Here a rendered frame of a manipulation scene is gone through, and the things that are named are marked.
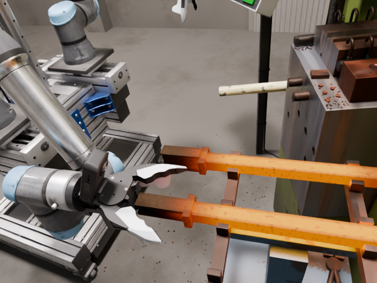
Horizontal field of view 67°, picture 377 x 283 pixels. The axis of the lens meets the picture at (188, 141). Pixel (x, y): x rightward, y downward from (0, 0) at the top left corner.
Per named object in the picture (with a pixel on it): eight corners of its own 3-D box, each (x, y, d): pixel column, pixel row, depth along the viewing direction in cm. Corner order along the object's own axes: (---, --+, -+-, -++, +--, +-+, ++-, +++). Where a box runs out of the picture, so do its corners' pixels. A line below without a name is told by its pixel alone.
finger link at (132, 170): (156, 163, 56) (112, 179, 54) (154, 158, 55) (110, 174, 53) (163, 180, 53) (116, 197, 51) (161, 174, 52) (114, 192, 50)
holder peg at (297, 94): (294, 103, 80) (295, 95, 78) (292, 97, 82) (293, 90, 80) (308, 102, 80) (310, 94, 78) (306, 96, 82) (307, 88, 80)
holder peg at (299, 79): (288, 88, 86) (289, 81, 84) (286, 84, 88) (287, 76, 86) (302, 87, 85) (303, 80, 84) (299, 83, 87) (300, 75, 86)
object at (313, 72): (327, 73, 79) (327, 69, 78) (329, 78, 77) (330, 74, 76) (309, 73, 80) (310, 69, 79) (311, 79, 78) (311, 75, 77)
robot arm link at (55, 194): (62, 161, 56) (36, 195, 50) (82, 164, 55) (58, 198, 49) (77, 186, 61) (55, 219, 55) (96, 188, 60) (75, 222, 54)
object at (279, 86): (219, 99, 133) (219, 89, 130) (219, 93, 137) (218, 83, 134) (318, 91, 128) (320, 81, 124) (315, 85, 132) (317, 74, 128)
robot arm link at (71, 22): (53, 42, 125) (38, 10, 116) (69, 30, 134) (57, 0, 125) (77, 42, 122) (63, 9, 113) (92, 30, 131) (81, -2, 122)
